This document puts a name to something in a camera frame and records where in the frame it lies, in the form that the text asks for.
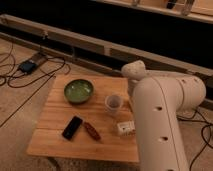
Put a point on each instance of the translucent plastic cup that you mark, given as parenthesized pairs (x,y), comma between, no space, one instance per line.
(113,103)

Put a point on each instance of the green ceramic bowl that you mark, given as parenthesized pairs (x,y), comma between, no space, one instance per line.
(78,91)

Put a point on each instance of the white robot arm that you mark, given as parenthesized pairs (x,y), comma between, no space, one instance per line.
(156,97)

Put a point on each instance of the black smartphone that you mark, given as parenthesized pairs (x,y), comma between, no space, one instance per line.
(72,127)

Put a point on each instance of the dark red snack bar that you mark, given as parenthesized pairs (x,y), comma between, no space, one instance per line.
(92,131)

